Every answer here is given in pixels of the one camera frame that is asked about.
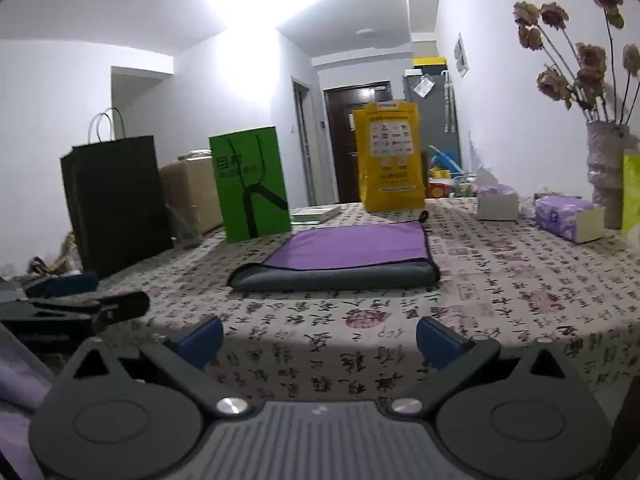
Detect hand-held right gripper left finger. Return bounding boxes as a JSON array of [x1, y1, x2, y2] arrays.
[[65, 316, 252, 418]]

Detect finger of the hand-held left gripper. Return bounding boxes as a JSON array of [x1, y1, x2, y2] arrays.
[[22, 272, 100, 299], [20, 291, 151, 332]]

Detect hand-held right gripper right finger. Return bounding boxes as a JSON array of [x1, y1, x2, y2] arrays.
[[390, 316, 576, 417]]

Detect purple and grey towel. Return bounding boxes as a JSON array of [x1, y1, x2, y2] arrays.
[[227, 220, 442, 292]]

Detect light purple cloth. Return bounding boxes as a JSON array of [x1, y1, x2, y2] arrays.
[[0, 325, 56, 480]]

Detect printed tablecloth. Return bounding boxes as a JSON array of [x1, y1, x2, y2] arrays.
[[95, 195, 640, 411]]

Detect black paper bag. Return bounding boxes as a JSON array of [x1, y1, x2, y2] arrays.
[[60, 107, 175, 278]]

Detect clear plastic wrap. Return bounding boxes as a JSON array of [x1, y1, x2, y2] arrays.
[[165, 202, 203, 251]]

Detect green paper bag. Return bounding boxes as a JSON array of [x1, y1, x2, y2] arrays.
[[208, 126, 292, 244]]

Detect cardboard box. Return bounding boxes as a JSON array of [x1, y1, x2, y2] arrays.
[[159, 154, 224, 236]]

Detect white tissue box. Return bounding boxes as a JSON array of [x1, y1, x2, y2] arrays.
[[475, 167, 521, 222]]

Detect yellow shopping bag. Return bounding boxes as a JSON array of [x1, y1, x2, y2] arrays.
[[350, 101, 427, 212]]

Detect flat white box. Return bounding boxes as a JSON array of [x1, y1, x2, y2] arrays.
[[291, 205, 342, 225]]

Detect purple tissue pack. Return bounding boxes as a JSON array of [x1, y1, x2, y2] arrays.
[[534, 195, 606, 244]]

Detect blue plastic item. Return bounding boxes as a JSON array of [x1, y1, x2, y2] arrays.
[[429, 145, 462, 177]]

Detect grey interior door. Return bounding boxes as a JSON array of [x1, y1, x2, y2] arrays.
[[292, 77, 317, 208]]

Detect dark brown door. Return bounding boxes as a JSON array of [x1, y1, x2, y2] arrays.
[[323, 81, 391, 204]]

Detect grey refrigerator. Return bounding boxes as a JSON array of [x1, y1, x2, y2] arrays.
[[402, 71, 462, 196]]

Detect textured flower vase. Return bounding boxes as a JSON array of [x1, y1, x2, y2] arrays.
[[586, 120, 632, 231]]

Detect yellow-green packet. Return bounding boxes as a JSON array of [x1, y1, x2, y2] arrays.
[[621, 154, 640, 238]]

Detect dried flower bouquet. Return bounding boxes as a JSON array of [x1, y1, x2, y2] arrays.
[[513, 0, 640, 123]]

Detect wall fuse panel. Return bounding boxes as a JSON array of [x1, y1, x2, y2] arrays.
[[454, 32, 470, 78]]

